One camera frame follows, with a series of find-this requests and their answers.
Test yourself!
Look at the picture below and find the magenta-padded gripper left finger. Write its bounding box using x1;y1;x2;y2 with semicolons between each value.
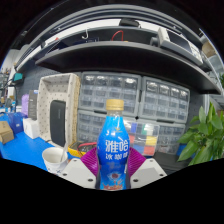
60;146;102;190

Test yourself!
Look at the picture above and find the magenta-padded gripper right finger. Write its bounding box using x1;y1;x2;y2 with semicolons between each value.
128;146;168;190

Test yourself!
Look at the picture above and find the blue drink bottle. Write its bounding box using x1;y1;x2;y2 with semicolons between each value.
96;98;131;192

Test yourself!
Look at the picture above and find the plain black box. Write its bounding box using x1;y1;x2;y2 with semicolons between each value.
151;151;191;174

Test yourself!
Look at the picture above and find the clear box of coloured parts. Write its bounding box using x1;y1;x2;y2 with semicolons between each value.
124;120;158;157

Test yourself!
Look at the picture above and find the flat black device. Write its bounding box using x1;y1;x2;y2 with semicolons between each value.
49;99;67;147

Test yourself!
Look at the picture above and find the green potted plant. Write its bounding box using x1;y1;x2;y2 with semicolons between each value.
177;102;224;166

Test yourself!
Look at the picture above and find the white box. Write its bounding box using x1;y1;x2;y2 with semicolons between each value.
22;117;41;140

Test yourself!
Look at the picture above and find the dark blue box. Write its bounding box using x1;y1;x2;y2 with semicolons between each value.
6;112;25;135

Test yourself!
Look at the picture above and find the white dotted fabric tray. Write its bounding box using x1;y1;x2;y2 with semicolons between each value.
36;73;82;148

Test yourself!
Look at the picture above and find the dark grey box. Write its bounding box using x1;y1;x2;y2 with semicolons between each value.
27;89;39;121

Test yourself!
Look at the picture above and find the brown cardboard box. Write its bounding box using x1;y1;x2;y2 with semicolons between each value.
0;120;15;145

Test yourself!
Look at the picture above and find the purple bag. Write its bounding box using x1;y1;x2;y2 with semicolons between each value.
20;93;30;117

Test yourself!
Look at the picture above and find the white metal rack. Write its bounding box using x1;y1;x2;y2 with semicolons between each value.
199;29;224;108

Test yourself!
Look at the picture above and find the white mug with brown handle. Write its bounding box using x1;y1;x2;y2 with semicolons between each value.
41;146;70;176

